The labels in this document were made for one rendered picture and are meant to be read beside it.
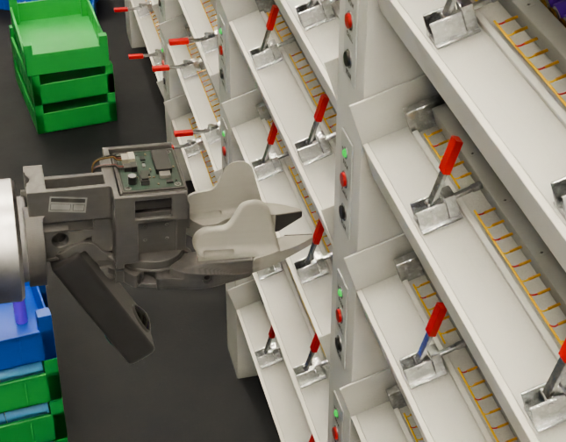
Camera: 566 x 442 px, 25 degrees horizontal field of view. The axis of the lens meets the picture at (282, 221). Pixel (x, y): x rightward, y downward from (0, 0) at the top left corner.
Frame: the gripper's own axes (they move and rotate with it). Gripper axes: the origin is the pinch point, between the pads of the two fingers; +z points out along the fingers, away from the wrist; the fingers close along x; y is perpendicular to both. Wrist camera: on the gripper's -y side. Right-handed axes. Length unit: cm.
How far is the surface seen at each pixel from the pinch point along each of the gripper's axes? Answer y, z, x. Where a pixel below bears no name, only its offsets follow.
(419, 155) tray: -9.2, 19.8, 23.9
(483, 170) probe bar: -5.6, 22.5, 14.8
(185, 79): -68, 19, 152
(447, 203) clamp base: -7.5, 18.6, 12.8
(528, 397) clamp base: -8.7, 16.2, -12.2
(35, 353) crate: -64, -18, 66
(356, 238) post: -23.1, 16.1, 29.9
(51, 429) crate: -79, -17, 66
